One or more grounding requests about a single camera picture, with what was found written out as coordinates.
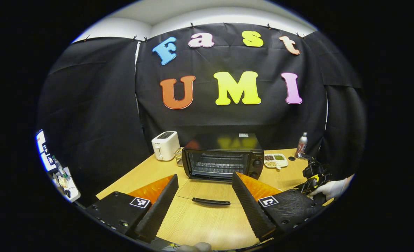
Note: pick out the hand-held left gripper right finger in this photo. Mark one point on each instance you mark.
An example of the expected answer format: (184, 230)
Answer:
(250, 210)

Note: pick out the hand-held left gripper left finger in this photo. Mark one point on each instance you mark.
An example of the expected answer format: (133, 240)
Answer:
(158, 210)

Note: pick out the black electric oven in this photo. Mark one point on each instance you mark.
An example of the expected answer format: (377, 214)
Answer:
(228, 140)

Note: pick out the silver drink bottle red label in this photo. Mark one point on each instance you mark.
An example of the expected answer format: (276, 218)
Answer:
(301, 145)

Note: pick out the white divided snack dish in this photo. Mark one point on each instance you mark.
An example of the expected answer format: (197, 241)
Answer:
(276, 161)

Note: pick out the white toaster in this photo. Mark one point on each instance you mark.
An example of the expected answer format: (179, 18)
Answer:
(165, 145)

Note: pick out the white side table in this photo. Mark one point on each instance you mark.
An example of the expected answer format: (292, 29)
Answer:
(72, 192)

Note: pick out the green plastic bottle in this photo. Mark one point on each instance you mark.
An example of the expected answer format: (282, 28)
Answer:
(59, 167)

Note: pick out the computer monitor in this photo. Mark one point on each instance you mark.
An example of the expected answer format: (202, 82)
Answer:
(42, 148)

